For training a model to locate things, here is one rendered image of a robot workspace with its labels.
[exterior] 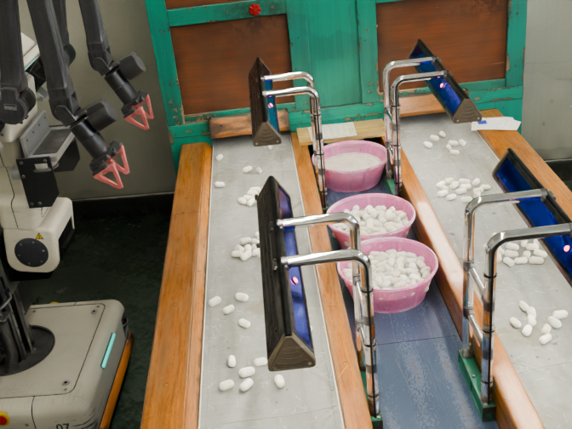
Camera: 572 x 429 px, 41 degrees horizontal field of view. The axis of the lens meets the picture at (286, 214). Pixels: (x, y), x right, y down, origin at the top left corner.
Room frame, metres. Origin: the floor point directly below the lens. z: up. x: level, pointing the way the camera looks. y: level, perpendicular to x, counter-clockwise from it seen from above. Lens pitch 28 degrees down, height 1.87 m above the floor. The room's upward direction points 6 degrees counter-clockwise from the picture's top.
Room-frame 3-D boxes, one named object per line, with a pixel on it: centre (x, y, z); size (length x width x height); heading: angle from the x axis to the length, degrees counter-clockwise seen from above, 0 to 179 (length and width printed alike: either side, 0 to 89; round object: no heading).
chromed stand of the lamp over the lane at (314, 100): (2.29, -0.05, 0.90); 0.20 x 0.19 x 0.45; 1
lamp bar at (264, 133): (2.29, 0.03, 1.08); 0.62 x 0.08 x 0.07; 1
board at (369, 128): (2.69, -0.24, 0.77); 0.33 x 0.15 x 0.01; 91
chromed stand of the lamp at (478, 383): (1.33, -0.46, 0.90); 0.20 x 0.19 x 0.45; 1
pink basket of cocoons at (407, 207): (2.03, -0.25, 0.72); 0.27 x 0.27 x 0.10
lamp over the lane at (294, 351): (1.32, 0.02, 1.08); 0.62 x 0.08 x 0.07; 1
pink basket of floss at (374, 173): (2.47, -0.24, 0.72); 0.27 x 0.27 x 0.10
